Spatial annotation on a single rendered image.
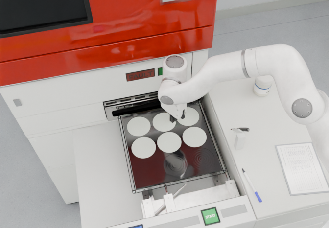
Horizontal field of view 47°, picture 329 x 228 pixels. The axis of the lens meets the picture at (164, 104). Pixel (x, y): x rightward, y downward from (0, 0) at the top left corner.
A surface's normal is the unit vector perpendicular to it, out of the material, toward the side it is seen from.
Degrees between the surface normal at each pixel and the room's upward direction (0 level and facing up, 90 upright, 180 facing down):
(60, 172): 90
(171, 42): 90
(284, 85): 49
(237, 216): 0
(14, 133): 0
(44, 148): 90
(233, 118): 0
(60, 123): 90
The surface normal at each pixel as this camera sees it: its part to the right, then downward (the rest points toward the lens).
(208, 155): -0.03, -0.61
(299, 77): -0.28, -0.67
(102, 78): 0.22, 0.77
